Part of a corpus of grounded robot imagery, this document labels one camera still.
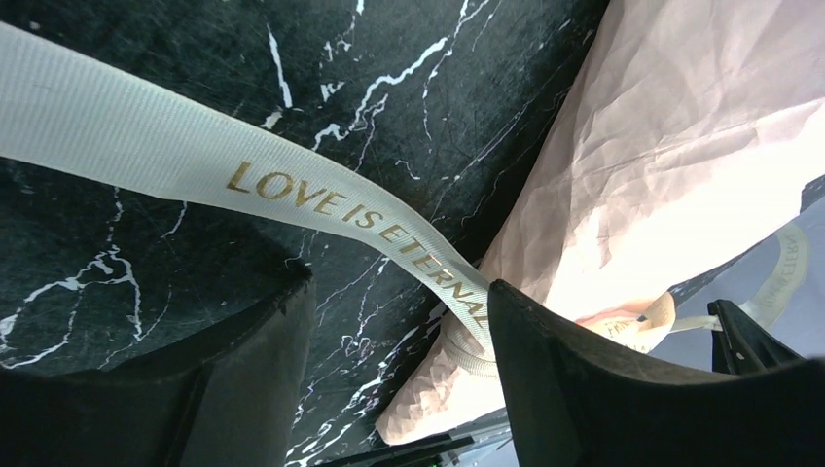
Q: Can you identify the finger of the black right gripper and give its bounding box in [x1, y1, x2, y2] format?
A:
[707, 300, 803, 376]

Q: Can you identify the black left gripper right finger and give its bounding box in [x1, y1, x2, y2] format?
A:
[488, 280, 824, 466]

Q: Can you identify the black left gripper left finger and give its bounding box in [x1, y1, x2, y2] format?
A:
[1, 267, 316, 466]

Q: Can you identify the pink wrapping paper sheet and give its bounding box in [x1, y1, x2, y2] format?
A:
[375, 0, 825, 448]

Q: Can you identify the beige printed ribbon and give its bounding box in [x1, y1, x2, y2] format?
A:
[0, 21, 813, 380]

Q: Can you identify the aluminium rail frame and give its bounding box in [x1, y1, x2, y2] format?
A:
[319, 410, 512, 467]

